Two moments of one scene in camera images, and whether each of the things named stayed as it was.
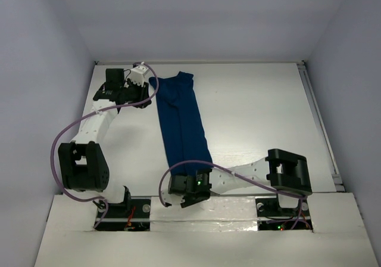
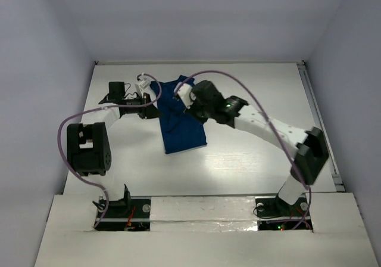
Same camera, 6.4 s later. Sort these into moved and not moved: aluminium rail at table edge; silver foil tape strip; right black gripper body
Moved: right black gripper body
Not moved: aluminium rail at table edge; silver foil tape strip
